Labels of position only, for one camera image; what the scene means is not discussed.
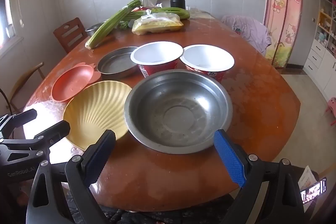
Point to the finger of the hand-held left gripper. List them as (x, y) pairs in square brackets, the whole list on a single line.
[(23, 116), (52, 133)]

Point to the small steel bowl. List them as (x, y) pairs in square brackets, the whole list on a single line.
[(92, 28)]

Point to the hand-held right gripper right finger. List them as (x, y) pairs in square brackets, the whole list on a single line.
[(231, 158)]

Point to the wooden chair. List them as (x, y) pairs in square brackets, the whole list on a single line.
[(69, 35)]

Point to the bagged corn cobs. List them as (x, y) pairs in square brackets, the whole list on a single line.
[(157, 24)]

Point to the pink cartoon door curtain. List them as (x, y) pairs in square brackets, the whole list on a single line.
[(283, 8)]

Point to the yellow shell-shaped plate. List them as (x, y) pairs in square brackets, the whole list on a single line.
[(97, 108)]

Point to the pink plastic stool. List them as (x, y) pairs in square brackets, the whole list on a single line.
[(332, 108)]

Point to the round steel pan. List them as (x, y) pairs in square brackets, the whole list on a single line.
[(115, 64)]

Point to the white paper sheet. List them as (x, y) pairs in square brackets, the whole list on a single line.
[(308, 176)]

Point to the long celery bunch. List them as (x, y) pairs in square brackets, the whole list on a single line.
[(107, 24)]

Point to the red instant noodle bowl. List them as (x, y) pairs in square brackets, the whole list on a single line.
[(207, 57), (157, 53)]

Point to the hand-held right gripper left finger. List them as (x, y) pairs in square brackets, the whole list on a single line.
[(99, 157)]

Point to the large steel bowl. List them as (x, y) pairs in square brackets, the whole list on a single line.
[(178, 113)]

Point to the window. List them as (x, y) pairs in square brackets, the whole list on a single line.
[(5, 16)]

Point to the white shelf cabinet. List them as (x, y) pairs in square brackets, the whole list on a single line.
[(323, 56)]

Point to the purple cloth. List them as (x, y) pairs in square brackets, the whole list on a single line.
[(249, 29)]

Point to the wooden armchair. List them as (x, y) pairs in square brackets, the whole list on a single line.
[(25, 77)]

